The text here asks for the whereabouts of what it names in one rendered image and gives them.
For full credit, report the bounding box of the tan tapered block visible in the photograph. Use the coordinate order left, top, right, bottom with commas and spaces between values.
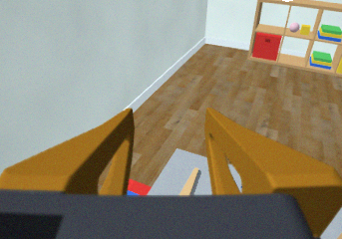
179, 167, 198, 195

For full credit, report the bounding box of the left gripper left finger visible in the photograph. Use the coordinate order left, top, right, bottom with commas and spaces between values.
0, 108, 135, 195

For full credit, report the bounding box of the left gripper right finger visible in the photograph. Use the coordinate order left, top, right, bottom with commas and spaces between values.
204, 108, 342, 239

